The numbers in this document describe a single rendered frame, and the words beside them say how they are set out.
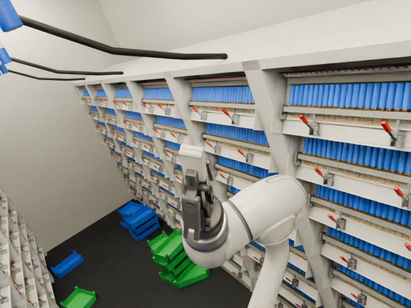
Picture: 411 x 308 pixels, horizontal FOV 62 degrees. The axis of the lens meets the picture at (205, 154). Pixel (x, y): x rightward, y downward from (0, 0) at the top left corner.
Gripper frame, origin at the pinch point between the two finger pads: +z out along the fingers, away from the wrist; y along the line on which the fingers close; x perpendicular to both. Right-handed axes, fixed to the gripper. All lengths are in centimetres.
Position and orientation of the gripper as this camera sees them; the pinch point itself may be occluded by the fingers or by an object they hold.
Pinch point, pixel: (193, 164)
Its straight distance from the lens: 46.2
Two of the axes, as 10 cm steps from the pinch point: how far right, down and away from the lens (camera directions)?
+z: -0.6, -5.2, -8.5
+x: 9.7, 1.8, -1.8
